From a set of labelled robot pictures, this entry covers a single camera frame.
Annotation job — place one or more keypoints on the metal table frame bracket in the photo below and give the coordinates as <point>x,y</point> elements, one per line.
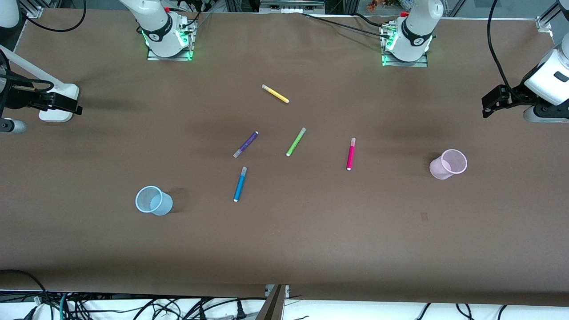
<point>275,306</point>

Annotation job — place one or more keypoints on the grey metal box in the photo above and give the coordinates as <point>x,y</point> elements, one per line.
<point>291,5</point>

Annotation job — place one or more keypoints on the blue marker pen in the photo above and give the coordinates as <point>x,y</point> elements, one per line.
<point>239,186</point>

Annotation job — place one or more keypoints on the purple marker pen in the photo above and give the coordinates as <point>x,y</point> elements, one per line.
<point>246,144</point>

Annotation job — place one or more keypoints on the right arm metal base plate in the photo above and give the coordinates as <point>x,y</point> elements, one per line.
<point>169,58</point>

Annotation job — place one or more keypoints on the colourful decoration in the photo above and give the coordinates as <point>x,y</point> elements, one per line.
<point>378,5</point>

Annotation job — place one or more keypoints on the white desk lamp stand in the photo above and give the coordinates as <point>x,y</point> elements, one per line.
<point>55,116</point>

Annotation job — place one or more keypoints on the green marker pen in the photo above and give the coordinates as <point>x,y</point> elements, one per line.
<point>295,142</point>

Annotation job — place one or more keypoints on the light blue plastic cup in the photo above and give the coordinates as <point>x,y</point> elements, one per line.
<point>162,206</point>

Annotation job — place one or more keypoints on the aluminium frame extrusion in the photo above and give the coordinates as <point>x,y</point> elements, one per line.
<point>549,20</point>
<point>32,10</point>

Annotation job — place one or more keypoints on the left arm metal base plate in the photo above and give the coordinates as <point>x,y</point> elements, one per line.
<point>404,65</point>

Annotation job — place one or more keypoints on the light pink plastic cup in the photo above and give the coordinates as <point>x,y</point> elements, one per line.
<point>440,171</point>

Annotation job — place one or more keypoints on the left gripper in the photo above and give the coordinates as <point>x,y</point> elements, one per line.
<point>517,96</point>

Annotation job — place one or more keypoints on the pink marker pen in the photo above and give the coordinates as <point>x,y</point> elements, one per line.
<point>350,155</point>

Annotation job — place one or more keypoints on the yellow marker pen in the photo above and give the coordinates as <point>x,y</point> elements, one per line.
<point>275,94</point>

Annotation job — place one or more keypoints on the brown table cover sheet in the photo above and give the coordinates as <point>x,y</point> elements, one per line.
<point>284,244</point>

